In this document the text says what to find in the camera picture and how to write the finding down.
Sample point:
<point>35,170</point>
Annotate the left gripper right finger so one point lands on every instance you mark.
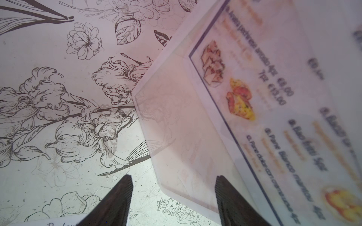
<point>234,209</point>

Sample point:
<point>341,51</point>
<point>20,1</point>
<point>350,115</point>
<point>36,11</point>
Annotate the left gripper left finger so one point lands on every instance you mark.
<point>113,210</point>

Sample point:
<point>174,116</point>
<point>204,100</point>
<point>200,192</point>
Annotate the old red menu sheet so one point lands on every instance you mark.
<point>62,221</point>

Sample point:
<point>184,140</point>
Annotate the clear acrylic menu holder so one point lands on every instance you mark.
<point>171,111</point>

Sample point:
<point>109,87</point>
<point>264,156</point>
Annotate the Dim Sum Inn menu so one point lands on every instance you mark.
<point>262,86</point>

